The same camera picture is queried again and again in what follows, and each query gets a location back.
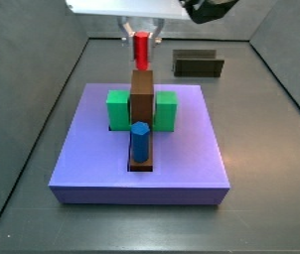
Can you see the brown rectangular block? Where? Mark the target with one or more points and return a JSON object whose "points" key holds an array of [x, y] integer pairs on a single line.
{"points": [[141, 112]]}

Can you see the green block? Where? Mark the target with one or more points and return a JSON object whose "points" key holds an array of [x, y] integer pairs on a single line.
{"points": [[117, 104], [167, 105]]}

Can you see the black U-shaped holder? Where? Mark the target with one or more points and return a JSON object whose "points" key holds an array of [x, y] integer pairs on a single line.
{"points": [[198, 63]]}

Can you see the right green block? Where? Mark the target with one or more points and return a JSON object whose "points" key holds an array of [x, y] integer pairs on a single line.
{"points": [[167, 105]]}

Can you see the red hexagonal peg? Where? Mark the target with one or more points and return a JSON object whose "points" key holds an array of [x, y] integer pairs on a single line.
{"points": [[141, 50]]}

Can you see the purple board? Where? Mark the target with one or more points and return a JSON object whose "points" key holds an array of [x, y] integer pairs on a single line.
{"points": [[188, 174]]}

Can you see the left green block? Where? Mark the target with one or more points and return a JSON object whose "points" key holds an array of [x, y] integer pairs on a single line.
{"points": [[117, 104]]}

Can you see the blue hexagonal peg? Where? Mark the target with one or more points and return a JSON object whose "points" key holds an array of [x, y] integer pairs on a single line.
{"points": [[140, 141]]}

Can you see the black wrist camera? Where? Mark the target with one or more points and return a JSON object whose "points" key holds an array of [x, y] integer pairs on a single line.
{"points": [[207, 10]]}

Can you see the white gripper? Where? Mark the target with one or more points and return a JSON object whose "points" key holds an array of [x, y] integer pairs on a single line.
{"points": [[166, 9]]}

